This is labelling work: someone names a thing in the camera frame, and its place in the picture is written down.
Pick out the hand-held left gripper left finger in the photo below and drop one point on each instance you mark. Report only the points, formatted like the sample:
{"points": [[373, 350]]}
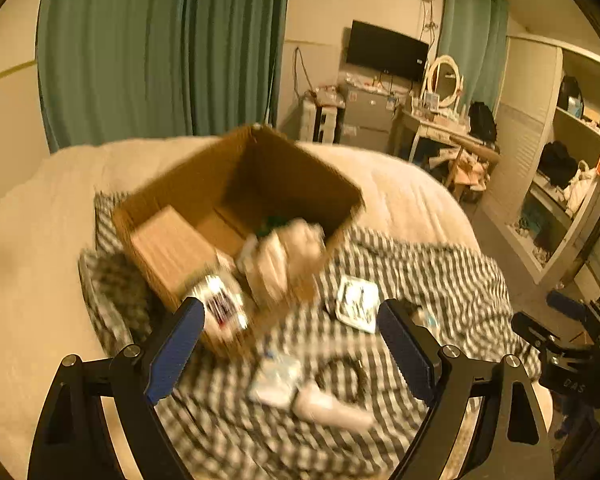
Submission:
{"points": [[175, 350]]}

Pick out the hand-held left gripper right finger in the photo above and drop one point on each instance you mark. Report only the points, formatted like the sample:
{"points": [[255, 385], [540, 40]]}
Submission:
{"points": [[405, 350]]}

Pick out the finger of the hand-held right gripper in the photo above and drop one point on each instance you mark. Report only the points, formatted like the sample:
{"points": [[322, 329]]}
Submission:
{"points": [[566, 305], [532, 332]]}

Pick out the brown cardboard box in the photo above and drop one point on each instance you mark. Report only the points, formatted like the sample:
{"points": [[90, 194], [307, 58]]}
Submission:
{"points": [[280, 170]]}

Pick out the white printed packet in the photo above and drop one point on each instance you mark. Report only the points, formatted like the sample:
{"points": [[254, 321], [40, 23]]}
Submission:
{"points": [[220, 307]]}

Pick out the white tray packet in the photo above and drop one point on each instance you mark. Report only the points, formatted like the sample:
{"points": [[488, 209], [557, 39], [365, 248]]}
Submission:
{"points": [[357, 304]]}

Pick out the black white checked blanket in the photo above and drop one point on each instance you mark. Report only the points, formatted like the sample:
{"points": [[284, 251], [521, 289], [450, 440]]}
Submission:
{"points": [[430, 280]]}

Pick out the white bottle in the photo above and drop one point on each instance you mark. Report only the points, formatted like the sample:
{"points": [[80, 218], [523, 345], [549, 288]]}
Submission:
{"points": [[330, 407]]}

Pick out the small brown carton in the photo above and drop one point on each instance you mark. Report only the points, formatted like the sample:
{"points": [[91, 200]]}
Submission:
{"points": [[172, 250]]}

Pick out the white flat packet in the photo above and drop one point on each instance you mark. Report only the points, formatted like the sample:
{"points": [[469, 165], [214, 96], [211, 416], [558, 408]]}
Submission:
{"points": [[275, 380]]}

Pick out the black bag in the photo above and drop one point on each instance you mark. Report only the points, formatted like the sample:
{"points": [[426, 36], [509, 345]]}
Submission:
{"points": [[557, 162]]}

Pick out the white plastic bag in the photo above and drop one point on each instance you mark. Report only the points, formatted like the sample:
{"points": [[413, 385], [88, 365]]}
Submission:
{"points": [[285, 255]]}

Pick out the white open wardrobe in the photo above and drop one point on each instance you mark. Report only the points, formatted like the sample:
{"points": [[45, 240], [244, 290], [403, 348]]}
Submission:
{"points": [[520, 125]]}

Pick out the black backpack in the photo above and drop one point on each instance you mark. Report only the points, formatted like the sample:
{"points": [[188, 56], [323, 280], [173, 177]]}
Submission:
{"points": [[482, 121]]}

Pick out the white dressing table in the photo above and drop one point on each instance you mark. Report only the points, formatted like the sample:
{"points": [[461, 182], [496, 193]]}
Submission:
{"points": [[425, 127]]}

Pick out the grey mini fridge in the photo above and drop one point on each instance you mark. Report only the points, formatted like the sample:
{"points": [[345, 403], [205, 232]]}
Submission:
{"points": [[367, 115]]}

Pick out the white storage cart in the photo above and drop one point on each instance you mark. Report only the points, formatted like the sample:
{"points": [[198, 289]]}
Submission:
{"points": [[320, 120]]}

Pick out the round white vanity mirror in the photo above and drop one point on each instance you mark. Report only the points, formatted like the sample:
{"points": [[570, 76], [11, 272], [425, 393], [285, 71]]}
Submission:
{"points": [[445, 82]]}

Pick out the narrow green curtain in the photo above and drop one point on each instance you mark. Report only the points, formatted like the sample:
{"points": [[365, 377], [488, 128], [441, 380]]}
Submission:
{"points": [[472, 35]]}

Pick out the black television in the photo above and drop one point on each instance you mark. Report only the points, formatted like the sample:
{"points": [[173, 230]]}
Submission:
{"points": [[385, 50]]}

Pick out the wide green curtain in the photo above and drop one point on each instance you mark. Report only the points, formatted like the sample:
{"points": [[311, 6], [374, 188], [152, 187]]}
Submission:
{"points": [[155, 50]]}

